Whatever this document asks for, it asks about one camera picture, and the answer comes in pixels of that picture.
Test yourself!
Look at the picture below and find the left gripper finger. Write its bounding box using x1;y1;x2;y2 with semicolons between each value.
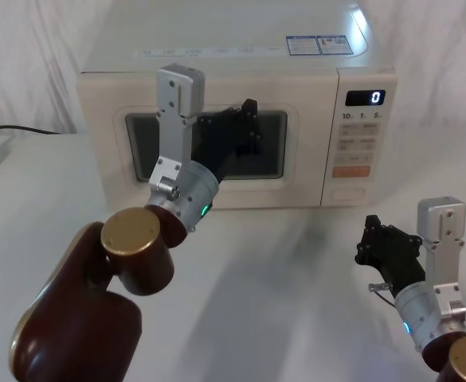
197;98;253;129
245;99;264;155

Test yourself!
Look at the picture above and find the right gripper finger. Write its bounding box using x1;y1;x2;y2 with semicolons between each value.
354;214;382;267
377;224;424;251

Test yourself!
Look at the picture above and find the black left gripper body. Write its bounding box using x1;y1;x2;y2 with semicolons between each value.
190;118;258;185

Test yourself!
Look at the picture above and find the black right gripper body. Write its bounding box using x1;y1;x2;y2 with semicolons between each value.
365;234;428;298

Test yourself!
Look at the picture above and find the cream microwave oven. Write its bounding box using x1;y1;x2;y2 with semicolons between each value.
76;0;399;211

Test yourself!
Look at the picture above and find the white table cloth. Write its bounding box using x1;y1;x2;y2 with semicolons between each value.
0;129;466;382

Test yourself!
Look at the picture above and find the white curtain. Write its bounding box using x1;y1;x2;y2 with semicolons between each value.
0;0;466;136

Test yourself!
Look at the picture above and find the thin cable with silver plug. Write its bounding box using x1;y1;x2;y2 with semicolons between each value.
367;282;397;306

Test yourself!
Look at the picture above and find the black power cable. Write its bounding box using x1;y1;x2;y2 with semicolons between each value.
0;124;61;152

